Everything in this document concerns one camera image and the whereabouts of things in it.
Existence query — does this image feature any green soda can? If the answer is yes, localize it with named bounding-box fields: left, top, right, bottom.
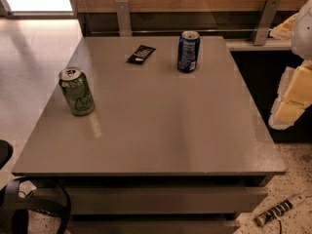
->
left=58, top=67, right=95, bottom=116

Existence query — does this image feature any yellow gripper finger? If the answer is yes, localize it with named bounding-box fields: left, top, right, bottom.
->
left=270, top=14, right=297, bottom=40
left=268, top=61, right=312, bottom=130

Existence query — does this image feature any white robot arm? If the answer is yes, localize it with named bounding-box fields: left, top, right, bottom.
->
left=268, top=0, right=312, bottom=130

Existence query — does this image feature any black snack packet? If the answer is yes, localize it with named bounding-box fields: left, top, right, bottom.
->
left=128, top=45, right=155, bottom=64

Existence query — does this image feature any blue pepsi can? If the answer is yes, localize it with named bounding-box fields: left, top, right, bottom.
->
left=177, top=31, right=200, bottom=73

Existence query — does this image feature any black power cable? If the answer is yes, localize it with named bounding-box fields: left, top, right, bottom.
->
left=271, top=212, right=283, bottom=234

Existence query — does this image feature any white power strip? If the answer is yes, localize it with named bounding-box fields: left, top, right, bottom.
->
left=254, top=194, right=306, bottom=227

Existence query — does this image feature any metal bracket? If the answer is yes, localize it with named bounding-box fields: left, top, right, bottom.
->
left=252, top=0, right=281, bottom=46
left=116, top=0, right=133, bottom=37

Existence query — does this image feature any right metal bracket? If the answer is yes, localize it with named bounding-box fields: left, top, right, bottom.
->
left=252, top=0, right=281, bottom=46

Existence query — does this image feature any left metal bracket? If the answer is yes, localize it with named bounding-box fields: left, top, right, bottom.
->
left=116, top=0, right=133, bottom=37

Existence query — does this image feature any grey drawer cabinet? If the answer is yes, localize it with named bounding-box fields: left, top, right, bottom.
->
left=13, top=37, right=286, bottom=234

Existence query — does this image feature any black chair base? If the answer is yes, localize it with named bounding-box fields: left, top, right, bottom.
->
left=0, top=139, right=72, bottom=234

